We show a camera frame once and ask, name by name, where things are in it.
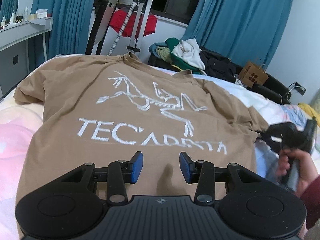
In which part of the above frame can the black wall socket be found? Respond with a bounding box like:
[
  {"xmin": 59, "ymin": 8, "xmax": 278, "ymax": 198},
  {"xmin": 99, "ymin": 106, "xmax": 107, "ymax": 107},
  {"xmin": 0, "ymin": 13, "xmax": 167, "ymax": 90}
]
[{"xmin": 294, "ymin": 82, "xmax": 306, "ymax": 96}]

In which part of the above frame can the silver tripod stand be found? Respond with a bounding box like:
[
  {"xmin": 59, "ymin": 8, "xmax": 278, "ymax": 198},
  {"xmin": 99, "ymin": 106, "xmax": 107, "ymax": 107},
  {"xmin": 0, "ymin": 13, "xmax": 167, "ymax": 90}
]
[{"xmin": 86, "ymin": 0, "xmax": 161, "ymax": 57}]

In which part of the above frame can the red cloth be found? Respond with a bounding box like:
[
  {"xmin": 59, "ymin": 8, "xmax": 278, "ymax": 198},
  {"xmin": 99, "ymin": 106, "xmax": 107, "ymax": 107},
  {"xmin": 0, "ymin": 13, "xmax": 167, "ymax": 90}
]
[{"xmin": 110, "ymin": 8, "xmax": 157, "ymax": 37}]

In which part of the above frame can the person's right hand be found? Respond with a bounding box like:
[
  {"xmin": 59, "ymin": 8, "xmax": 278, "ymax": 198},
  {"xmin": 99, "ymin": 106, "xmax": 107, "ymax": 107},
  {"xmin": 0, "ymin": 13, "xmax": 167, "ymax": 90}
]
[{"xmin": 276, "ymin": 148, "xmax": 319, "ymax": 197}]

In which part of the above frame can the brown paper bag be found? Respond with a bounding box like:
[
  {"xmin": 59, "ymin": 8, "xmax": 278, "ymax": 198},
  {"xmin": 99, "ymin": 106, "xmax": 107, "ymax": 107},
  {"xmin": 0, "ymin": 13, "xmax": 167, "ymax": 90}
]
[{"xmin": 239, "ymin": 61, "xmax": 268, "ymax": 88}]

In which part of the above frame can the dark red sleeve forearm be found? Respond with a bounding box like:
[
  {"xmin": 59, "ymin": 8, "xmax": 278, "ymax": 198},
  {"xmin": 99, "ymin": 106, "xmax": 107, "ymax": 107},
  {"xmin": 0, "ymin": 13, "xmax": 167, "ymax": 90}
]
[{"xmin": 300, "ymin": 176, "xmax": 320, "ymax": 229}]

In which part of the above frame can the blue curtain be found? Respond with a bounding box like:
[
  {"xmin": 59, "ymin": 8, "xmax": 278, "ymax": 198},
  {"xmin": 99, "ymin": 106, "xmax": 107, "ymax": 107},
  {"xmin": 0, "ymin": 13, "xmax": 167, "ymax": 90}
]
[
  {"xmin": 31, "ymin": 0, "xmax": 94, "ymax": 59},
  {"xmin": 182, "ymin": 0, "xmax": 293, "ymax": 68}
]

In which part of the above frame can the yellow knitted item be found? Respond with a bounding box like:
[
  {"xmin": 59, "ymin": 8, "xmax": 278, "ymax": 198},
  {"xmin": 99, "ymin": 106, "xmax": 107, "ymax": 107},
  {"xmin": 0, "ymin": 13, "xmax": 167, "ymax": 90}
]
[{"xmin": 298, "ymin": 102, "xmax": 320, "ymax": 126}]

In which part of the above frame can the tan printed t-shirt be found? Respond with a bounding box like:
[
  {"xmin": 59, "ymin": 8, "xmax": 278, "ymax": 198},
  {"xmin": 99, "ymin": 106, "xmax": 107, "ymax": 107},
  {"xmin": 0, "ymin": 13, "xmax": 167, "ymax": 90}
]
[{"xmin": 13, "ymin": 51, "xmax": 271, "ymax": 239}]

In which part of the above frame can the pile of clothes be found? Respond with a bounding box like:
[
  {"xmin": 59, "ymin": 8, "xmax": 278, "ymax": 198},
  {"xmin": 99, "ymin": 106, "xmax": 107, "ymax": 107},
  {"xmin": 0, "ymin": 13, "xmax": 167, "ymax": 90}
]
[{"xmin": 148, "ymin": 37, "xmax": 242, "ymax": 83}]

